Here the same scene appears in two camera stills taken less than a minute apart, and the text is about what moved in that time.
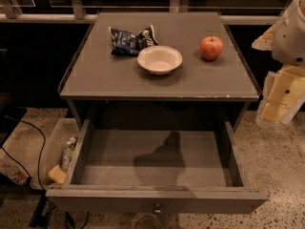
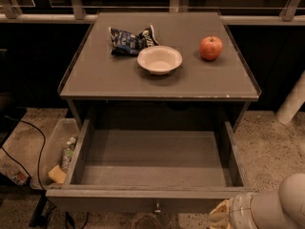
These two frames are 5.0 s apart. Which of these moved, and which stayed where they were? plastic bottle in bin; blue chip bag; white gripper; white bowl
Moved: white gripper
Stayed: plastic bottle in bin; blue chip bag; white bowl
